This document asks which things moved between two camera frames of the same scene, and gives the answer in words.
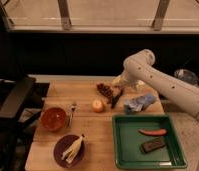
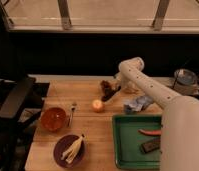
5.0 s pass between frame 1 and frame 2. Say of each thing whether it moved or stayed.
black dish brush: moved
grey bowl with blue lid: stayed
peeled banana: stayed
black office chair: stayed
